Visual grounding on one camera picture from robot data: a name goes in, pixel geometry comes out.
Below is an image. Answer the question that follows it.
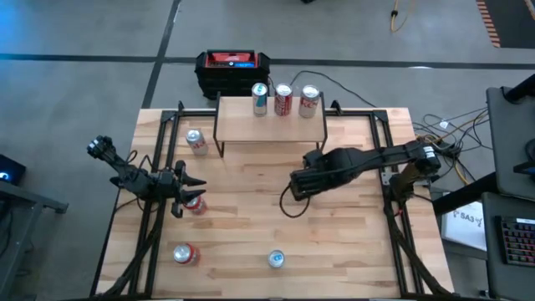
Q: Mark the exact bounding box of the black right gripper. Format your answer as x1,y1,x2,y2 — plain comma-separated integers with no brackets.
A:
289,149,356,202

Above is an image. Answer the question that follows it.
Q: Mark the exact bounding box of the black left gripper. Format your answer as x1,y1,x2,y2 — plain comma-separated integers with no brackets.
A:
155,160,207,219

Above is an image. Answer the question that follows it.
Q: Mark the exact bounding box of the red strawberry Fanta can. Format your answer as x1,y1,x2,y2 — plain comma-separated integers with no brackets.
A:
172,242,201,267
183,194,209,217

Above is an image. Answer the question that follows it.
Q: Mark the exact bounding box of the silver Diet Coke can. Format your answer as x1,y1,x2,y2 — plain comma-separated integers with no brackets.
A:
185,128,210,157
298,84,322,120

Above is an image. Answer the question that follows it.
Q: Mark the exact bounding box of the red Coca-Cola can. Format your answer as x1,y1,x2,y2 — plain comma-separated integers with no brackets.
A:
273,83,293,117

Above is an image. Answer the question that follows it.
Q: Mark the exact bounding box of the blue silver Red Bull can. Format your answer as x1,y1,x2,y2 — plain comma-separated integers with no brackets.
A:
267,249,287,269
251,82,269,118

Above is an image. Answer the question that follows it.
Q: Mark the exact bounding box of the wooden shelf with black legs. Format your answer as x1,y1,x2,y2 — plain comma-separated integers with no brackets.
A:
211,91,329,160

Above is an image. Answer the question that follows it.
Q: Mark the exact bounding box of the black table beam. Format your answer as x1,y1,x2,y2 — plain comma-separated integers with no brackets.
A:
431,171,499,215

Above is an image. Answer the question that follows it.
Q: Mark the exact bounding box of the grey metal table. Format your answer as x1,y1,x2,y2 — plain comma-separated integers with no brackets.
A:
0,179,70,301

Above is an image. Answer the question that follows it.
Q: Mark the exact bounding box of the white SA3 sign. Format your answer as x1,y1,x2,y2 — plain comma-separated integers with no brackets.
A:
441,200,488,252

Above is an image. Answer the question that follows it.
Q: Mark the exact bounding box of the black device with blue light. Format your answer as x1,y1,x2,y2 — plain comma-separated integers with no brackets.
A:
0,153,28,187

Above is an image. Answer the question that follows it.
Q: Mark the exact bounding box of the grey computer desk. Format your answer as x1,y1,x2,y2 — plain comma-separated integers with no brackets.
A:
480,191,535,301

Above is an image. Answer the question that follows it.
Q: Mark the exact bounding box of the black desk device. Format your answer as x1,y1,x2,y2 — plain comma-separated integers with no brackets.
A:
512,137,535,176

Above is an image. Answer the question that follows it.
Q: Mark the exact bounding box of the black backlit keyboard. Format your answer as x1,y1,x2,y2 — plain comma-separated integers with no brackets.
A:
496,215,535,268

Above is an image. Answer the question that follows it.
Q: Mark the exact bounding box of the black mat with striped edge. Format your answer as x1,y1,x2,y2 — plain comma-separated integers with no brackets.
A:
476,0,535,49

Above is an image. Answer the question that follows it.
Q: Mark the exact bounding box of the black aluminium table frame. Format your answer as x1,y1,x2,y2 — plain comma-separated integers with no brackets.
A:
89,99,455,299

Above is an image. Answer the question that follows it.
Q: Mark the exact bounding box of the black floor cable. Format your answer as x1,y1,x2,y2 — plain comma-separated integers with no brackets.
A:
267,69,377,110

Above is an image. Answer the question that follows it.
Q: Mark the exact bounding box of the yellow floor cable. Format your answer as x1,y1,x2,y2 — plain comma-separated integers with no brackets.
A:
454,163,471,186

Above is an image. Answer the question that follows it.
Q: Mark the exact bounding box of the yellow extension cable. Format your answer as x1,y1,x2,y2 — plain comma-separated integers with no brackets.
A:
389,0,415,33

